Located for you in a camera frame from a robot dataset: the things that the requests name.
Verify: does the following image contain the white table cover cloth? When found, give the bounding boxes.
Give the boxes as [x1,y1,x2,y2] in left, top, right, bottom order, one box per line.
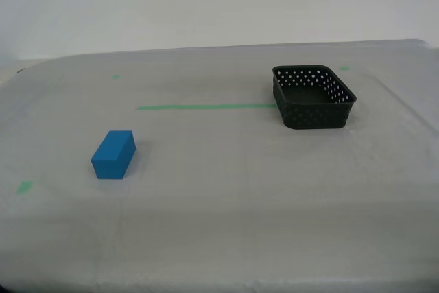
[0,38,439,293]

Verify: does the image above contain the black perforated plastic basket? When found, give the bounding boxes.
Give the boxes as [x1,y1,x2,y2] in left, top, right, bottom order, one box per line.
[272,65,357,131]

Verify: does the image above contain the blue rectangular block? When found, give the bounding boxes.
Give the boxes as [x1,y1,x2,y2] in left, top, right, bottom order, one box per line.
[91,130,137,180]

